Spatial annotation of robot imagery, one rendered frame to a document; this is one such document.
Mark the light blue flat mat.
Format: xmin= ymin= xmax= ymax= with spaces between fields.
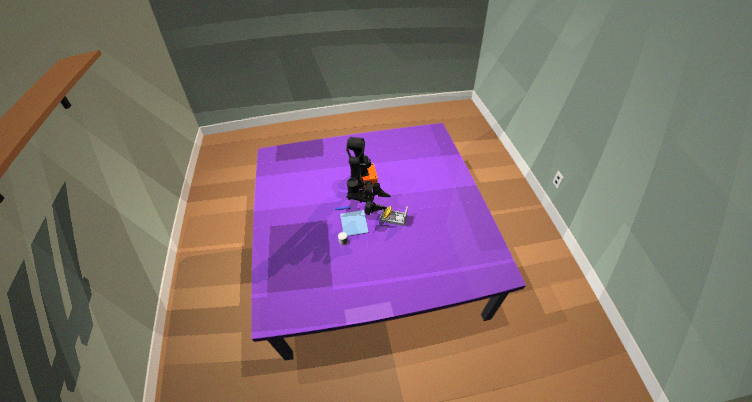
xmin=340 ymin=210 xmax=369 ymax=236

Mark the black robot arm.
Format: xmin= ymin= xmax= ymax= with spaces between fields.
xmin=346 ymin=136 xmax=374 ymax=201

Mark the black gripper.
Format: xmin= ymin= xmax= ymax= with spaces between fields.
xmin=357 ymin=182 xmax=391 ymax=215

